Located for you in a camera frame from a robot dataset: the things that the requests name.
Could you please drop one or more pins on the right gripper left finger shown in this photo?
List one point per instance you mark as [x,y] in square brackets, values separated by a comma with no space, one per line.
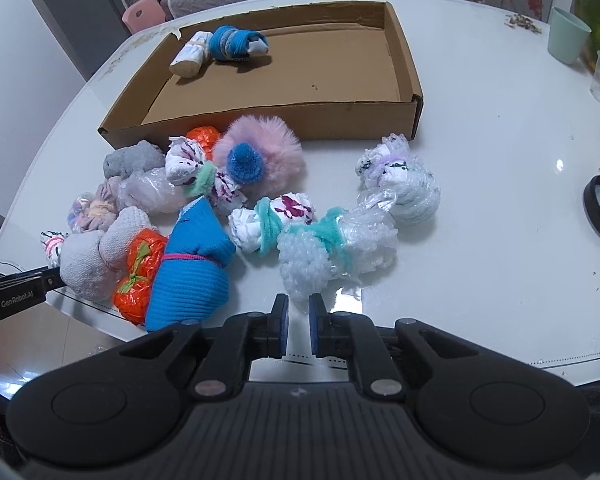
[270,335]

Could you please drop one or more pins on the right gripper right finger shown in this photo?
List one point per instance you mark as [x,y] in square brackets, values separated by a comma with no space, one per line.
[328,337]

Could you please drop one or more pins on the white green-print pink-band bundle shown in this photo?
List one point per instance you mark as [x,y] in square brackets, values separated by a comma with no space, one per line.
[53,242]

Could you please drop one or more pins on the bubble wrap teal-tied bundle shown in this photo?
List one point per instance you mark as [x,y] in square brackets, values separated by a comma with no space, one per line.
[342,244]

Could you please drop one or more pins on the large blue sock bundle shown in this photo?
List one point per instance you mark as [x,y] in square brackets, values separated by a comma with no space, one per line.
[192,281]

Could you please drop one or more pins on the lilac grey sock bundle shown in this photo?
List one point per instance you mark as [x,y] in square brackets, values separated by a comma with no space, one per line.
[92,262]

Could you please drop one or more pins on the clear bag multicolour yarn bundle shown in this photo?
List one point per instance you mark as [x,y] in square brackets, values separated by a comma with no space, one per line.
[94,211]

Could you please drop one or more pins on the orange plastic bundle green tie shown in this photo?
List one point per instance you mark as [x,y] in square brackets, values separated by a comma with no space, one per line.
[132,293]

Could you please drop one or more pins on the bubble wrap purple-tied bundle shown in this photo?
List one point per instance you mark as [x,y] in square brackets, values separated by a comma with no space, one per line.
[391,172]

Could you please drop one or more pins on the pink fluffy pompom bundle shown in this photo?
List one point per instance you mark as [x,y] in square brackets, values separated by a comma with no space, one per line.
[261,154]

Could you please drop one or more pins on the white butterfly teal-band bundle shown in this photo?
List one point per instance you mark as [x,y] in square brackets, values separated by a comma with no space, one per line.
[257,230]

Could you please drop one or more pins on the clear plastic lilac bundle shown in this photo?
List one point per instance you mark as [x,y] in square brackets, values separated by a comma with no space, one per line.
[152,192]

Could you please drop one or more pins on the white purple print bundle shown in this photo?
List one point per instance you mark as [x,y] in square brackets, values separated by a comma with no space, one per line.
[188,167]

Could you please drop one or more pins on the orange plastic bundle top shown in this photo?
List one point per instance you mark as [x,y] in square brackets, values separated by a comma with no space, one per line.
[206,137]

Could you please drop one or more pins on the brown cardboard box tray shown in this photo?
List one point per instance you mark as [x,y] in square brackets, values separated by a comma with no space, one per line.
[338,70]

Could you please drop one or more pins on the white rolled sock bundle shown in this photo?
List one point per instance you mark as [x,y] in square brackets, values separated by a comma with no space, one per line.
[192,57]

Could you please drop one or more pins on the blue sock roll yarn-tied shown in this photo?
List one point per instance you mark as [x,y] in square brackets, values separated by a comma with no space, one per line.
[231,44]

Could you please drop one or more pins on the pink plastic stool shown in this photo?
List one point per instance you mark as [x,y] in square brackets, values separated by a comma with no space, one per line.
[142,15]

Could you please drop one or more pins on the pile of seed shells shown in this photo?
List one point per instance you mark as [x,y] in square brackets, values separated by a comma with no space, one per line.
[521,21]

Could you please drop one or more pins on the mint green cup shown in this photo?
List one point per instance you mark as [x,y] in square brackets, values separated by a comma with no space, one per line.
[567,36]

